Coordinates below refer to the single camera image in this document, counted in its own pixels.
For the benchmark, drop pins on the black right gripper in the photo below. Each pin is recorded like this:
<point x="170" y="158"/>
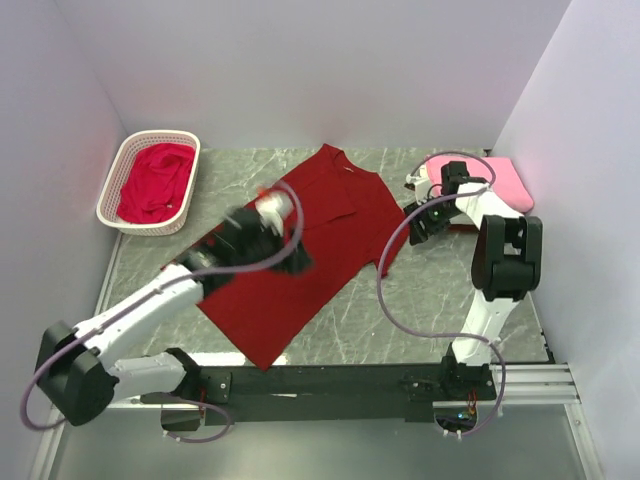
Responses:
<point x="416" y="234"/>

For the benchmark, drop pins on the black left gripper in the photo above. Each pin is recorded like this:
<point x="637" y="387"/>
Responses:
<point x="296" y="262"/>

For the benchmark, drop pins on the dark red t shirt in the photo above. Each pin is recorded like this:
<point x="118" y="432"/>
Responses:
<point x="349" y="215"/>

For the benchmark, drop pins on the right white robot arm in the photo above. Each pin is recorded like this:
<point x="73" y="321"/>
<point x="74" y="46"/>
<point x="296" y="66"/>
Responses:
<point x="506" y="264"/>

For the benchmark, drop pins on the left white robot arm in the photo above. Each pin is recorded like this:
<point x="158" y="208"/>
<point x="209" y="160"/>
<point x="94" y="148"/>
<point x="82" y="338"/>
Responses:
<point x="81" y="368"/>

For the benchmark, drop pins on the folded red t shirt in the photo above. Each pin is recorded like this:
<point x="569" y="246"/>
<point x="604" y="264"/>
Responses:
<point x="463" y="228"/>

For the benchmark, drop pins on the folded pink t shirt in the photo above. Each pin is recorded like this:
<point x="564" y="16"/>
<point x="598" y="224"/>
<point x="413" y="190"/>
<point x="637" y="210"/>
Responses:
<point x="508" y="185"/>

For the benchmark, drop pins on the crimson t shirt in basket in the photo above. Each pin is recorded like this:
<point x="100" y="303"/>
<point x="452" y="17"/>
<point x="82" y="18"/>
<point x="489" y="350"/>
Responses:
<point x="156" y="186"/>

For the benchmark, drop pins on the white plastic laundry basket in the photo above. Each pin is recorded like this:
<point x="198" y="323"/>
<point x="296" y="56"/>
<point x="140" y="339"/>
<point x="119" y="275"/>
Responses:
<point x="106" y="209"/>

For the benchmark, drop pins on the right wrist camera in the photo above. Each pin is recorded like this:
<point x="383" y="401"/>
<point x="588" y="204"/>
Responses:
<point x="419" y="184"/>

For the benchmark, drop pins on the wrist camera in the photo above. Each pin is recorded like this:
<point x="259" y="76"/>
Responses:
<point x="419" y="184"/>
<point x="274" y="208"/>

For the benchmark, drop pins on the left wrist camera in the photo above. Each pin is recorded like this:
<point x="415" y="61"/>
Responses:
<point x="274" y="208"/>

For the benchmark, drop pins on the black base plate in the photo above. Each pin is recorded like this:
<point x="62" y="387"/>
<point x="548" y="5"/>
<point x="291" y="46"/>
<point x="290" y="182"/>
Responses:
<point x="342" y="392"/>

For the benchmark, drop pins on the aluminium rail frame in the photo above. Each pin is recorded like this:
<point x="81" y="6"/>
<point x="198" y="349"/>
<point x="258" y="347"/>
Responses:
<point x="526" y="384"/>

